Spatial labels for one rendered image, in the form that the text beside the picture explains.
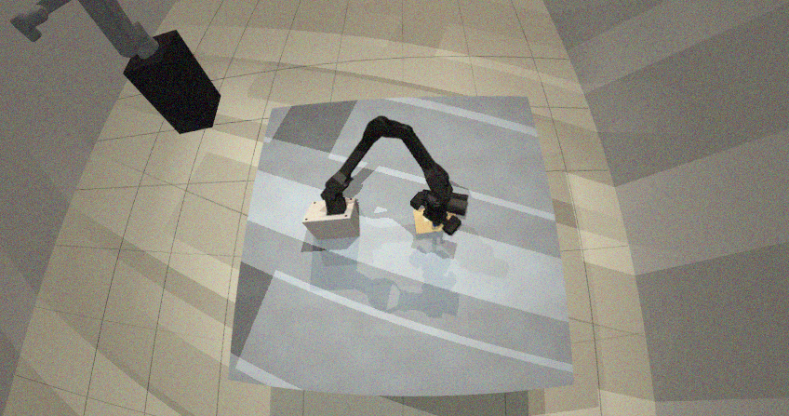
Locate tan rectangular board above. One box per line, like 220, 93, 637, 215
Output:
413, 208, 456, 235

